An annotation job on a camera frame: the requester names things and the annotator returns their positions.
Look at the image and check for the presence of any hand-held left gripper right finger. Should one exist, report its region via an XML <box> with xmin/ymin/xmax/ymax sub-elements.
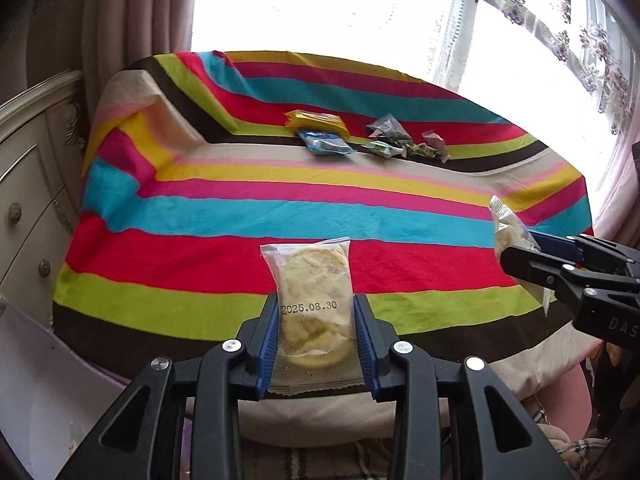
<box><xmin>352</xmin><ymin>294</ymin><xmax>576</xmax><ymax>480</ymax></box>

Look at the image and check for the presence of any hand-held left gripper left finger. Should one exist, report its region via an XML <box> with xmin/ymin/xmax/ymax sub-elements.
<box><xmin>65</xmin><ymin>292</ymin><xmax>281</xmax><ymax>480</ymax></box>

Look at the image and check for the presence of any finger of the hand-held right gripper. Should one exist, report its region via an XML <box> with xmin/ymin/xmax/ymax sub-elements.
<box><xmin>500</xmin><ymin>244</ymin><xmax>589</xmax><ymax>307</ymax></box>
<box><xmin>529</xmin><ymin>230</ymin><xmax>640</xmax><ymax>274</ymax></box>

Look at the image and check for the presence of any small white cracker packet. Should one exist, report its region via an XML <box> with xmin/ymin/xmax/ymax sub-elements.
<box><xmin>487</xmin><ymin>195</ymin><xmax>557</xmax><ymax>318</ymax></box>

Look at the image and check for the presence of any clear round cookie packet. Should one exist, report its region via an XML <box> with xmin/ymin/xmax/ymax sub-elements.
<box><xmin>260</xmin><ymin>237</ymin><xmax>364</xmax><ymax>396</ymax></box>

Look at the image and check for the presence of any blue-edged snack packet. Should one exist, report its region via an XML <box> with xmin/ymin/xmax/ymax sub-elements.
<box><xmin>298</xmin><ymin>129</ymin><xmax>357</xmax><ymax>157</ymax></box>

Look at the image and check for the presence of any person's right hand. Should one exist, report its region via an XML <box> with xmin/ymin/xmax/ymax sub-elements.
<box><xmin>592</xmin><ymin>340</ymin><xmax>640</xmax><ymax>436</ymax></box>

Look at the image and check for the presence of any pink stool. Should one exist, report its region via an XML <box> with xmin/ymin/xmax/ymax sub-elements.
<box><xmin>520</xmin><ymin>362</ymin><xmax>599</xmax><ymax>442</ymax></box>

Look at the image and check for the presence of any striped colourful blanket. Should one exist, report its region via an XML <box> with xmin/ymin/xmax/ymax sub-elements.
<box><xmin>52</xmin><ymin>50</ymin><xmax>596</xmax><ymax>453</ymax></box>

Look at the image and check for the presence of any pink clear snack wrapper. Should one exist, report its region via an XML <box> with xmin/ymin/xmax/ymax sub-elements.
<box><xmin>421</xmin><ymin>131</ymin><xmax>451</xmax><ymax>162</ymax></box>

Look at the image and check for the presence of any green white snack packet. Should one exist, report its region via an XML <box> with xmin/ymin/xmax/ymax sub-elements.
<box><xmin>369</xmin><ymin>140</ymin><xmax>404</xmax><ymax>159</ymax></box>

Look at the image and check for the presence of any clear grey snack packet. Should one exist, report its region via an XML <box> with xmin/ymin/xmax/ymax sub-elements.
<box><xmin>364</xmin><ymin>114</ymin><xmax>414</xmax><ymax>142</ymax></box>

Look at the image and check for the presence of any floral lace curtain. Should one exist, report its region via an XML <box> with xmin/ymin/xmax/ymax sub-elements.
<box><xmin>425</xmin><ymin>0</ymin><xmax>640</xmax><ymax>138</ymax></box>

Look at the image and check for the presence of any white plastic bin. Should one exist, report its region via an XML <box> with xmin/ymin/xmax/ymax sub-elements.
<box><xmin>0</xmin><ymin>295</ymin><xmax>193</xmax><ymax>480</ymax></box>

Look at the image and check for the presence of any small yellow biscuit packet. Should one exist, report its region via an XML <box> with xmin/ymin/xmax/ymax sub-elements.
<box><xmin>283</xmin><ymin>109</ymin><xmax>351</xmax><ymax>137</ymax></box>

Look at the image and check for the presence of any white carved dresser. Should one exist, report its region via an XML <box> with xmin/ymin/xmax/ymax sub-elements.
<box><xmin>0</xmin><ymin>69</ymin><xmax>97</xmax><ymax>330</ymax></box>

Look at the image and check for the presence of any beige curtain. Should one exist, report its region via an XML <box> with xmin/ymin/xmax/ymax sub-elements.
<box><xmin>0</xmin><ymin>0</ymin><xmax>202</xmax><ymax>111</ymax></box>

